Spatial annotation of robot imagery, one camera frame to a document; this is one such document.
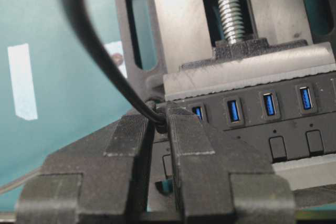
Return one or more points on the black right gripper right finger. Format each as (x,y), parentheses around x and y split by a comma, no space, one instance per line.
(221,179)

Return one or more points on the black bench vise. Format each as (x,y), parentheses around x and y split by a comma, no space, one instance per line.
(179,49)

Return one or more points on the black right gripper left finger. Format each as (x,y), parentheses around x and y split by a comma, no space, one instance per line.
(101,178)

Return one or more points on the small tape with black dot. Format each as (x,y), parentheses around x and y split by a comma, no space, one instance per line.
(115,52)

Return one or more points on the blue tape strip bottom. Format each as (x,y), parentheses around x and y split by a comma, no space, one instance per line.
(22,82)

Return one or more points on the black multi-port USB hub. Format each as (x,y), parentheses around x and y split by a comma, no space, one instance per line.
(289,121)

